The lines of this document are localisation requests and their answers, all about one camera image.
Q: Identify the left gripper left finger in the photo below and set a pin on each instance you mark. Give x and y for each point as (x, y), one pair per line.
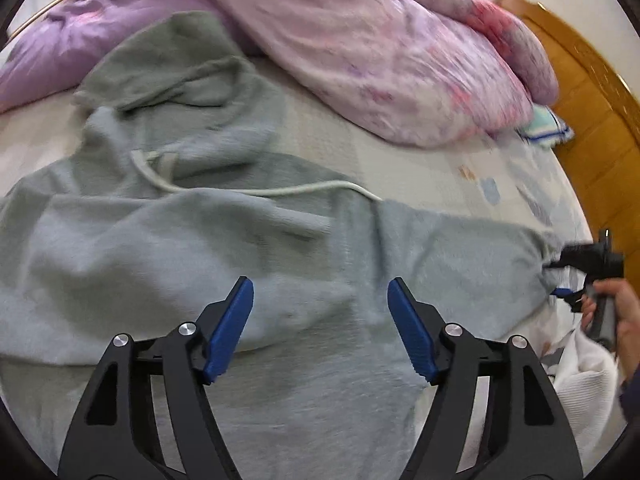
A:
(114, 434)

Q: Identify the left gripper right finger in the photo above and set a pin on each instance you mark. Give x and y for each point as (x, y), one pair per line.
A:
(526, 433)

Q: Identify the grey hooded sweatshirt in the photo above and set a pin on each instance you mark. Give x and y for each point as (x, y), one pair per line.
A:
(156, 215)

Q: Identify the white folded clothes stack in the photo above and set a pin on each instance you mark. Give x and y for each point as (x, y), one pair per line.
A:
(587, 381)

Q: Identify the right hand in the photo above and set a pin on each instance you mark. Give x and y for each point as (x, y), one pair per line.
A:
(628, 327)

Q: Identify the wooden headboard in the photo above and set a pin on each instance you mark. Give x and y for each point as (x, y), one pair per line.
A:
(602, 161)

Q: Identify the floral white bed sheet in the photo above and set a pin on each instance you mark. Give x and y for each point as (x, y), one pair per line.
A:
(498, 178)

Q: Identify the teal striped pillow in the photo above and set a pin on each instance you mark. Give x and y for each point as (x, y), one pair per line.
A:
(546, 129)

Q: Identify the pink purple floral quilt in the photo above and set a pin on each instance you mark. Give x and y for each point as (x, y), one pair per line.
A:
(415, 72)

